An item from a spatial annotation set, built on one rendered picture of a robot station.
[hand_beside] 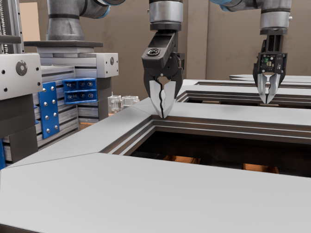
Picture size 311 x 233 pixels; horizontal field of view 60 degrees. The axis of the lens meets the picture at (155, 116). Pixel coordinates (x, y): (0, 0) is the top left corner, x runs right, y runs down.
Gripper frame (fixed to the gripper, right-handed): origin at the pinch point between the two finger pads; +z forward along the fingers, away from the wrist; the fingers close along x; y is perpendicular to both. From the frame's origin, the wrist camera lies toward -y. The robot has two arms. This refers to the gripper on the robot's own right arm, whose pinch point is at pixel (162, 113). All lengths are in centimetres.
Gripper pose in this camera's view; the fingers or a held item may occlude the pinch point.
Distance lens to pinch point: 63.3
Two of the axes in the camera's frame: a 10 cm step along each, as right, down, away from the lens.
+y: 2.9, -2.2, 9.3
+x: -9.6, -0.7, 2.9
